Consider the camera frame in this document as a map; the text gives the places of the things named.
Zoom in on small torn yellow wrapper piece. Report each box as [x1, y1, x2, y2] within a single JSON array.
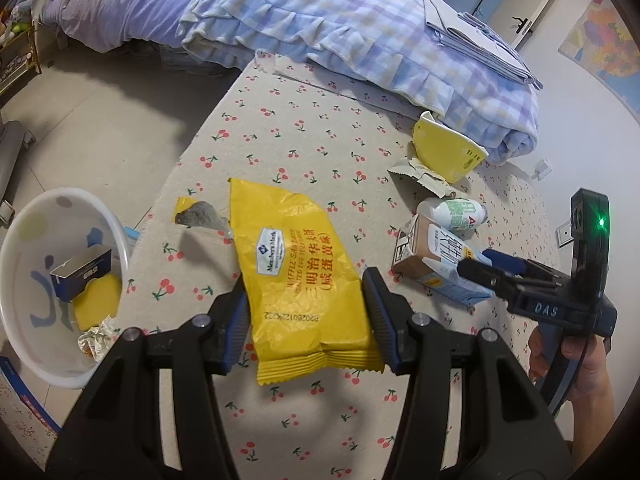
[[172, 197, 232, 237]]

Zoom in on yellow sponge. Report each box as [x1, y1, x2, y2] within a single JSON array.
[[72, 274, 122, 332]]

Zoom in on wall socket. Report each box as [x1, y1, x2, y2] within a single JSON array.
[[555, 221, 574, 248]]

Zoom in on white patterned trash bin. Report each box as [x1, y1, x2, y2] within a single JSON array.
[[1, 188, 130, 389]]

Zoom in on cherry print tablecloth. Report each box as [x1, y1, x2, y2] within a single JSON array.
[[117, 52, 566, 480]]

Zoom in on torn cardboard piece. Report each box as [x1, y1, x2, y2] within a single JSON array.
[[387, 141, 469, 200]]

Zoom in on large white paper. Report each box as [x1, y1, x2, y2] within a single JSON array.
[[77, 315, 120, 363]]

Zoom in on wooden toy shelf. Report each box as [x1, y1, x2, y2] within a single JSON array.
[[1, 0, 42, 96]]

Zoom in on wall map poster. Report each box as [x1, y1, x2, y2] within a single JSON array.
[[559, 0, 640, 122]]

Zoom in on brown milk carton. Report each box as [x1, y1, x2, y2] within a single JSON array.
[[392, 214, 494, 307]]

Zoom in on blue plaid folded blanket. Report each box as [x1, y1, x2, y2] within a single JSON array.
[[177, 0, 541, 165]]

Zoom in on blue white cardboard box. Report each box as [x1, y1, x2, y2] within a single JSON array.
[[50, 245, 112, 302]]

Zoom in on white yogurt drink bottle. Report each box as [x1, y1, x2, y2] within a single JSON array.
[[416, 197, 488, 232]]

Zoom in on yellow torn paper cup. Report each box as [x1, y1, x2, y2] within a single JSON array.
[[412, 110, 488, 183]]

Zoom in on yellow snack wrapper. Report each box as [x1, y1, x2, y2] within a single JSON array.
[[230, 179, 384, 386]]

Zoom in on person's right hand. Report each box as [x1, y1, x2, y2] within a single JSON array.
[[527, 324, 614, 403]]

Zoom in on folded striped sheets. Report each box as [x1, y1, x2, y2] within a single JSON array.
[[423, 0, 544, 91]]

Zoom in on purple bed sheet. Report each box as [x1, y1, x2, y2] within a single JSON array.
[[40, 0, 191, 53]]

